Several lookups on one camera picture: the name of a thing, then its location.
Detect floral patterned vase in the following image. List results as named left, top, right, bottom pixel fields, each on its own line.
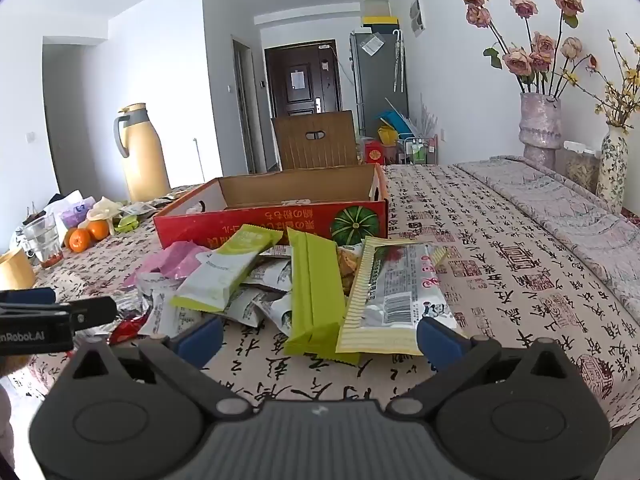
left=596, top=127, right=629, bottom=213

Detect lime green long snack packet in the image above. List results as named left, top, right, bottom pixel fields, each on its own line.
left=284, top=227, right=361, bottom=366

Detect yellow flower branches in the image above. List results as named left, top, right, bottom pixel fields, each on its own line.
left=595, top=30, right=640, bottom=128

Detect cream plastic bag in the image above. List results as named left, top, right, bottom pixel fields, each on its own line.
left=87, top=197, right=123, bottom=223

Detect grey refrigerator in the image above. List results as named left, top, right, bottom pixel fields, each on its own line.
left=349, top=30, right=408, bottom=136

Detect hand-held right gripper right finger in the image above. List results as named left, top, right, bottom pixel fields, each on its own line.
left=387, top=316, right=576, bottom=421

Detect yellow striped clear snack packet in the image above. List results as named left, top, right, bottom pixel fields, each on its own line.
left=335, top=236, right=458, bottom=356

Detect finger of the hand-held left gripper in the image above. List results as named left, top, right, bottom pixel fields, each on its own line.
left=0, top=287, right=57, bottom=306
left=0, top=296, right=119, bottom=332

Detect wooden chair back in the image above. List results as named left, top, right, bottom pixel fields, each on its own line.
left=271, top=110, right=360, bottom=171

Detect beige cup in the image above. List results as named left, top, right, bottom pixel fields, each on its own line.
left=0, top=249, right=37, bottom=291

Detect white folded umbrella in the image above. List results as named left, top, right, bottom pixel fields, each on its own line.
left=392, top=30, right=405, bottom=93

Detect green and white snack packet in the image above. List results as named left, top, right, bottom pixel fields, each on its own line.
left=171, top=224, right=283, bottom=313

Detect blue plastic item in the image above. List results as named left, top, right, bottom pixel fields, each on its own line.
left=376, top=110, right=411, bottom=133

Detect grey patterned cloth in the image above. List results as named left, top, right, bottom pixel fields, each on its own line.
left=452, top=156, right=640, bottom=321

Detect red snack packet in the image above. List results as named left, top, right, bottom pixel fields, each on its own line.
left=107, top=312, right=151, bottom=346

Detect purple plastic bag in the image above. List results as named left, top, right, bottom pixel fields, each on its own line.
left=60, top=197, right=96, bottom=231

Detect yellow thermos jug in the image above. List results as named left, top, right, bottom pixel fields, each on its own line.
left=112, top=103, right=172, bottom=203

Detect red cardboard box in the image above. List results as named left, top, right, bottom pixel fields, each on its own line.
left=152, top=162, right=390, bottom=251

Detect pile of white snack packets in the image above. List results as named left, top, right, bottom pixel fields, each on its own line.
left=122, top=245, right=296, bottom=338

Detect white plastic bag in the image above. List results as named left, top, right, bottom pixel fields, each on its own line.
left=45, top=190, right=83, bottom=221

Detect wire storage cart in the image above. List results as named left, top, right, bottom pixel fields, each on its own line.
left=397, top=132, right=440, bottom=166

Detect dried pink roses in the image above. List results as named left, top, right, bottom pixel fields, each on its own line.
left=460, top=0, right=598, bottom=98

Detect clear jar with white lid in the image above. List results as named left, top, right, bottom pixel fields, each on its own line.
left=562, top=141, right=603, bottom=193

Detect pink snack packet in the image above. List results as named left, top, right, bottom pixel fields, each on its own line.
left=141, top=240, right=213, bottom=281

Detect clear drinking glass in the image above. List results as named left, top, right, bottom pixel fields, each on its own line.
left=22, top=215, right=63, bottom=268

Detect dark brown entrance door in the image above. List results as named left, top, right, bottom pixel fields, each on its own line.
left=264, top=40, right=343, bottom=118

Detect grey interior door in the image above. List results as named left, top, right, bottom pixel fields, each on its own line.
left=231, top=35, right=256, bottom=173

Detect silver foil snack packet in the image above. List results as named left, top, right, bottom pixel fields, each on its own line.
left=115, top=290, right=151, bottom=318

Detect pink textured vase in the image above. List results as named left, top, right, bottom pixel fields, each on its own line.
left=517, top=92, right=563, bottom=171

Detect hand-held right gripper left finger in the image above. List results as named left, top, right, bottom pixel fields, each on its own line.
left=62, top=316, right=253, bottom=421

